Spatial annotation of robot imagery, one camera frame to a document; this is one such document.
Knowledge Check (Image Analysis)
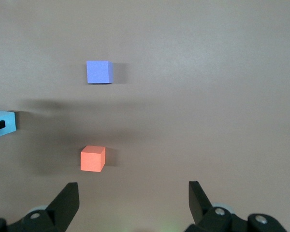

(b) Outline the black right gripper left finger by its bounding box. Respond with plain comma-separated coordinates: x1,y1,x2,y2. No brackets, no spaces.
0,182,80,232

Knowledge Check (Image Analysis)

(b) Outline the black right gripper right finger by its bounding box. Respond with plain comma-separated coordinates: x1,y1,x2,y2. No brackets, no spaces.
183,180,289,232

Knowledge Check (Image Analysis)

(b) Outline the light blue foam block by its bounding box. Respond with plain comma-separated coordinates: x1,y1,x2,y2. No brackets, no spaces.
0,110,17,138

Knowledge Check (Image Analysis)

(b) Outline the orange foam block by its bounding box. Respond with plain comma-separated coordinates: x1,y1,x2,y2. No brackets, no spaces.
80,145,106,173

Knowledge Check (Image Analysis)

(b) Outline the purple foam block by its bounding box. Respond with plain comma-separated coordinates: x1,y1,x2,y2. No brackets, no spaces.
86,60,114,85

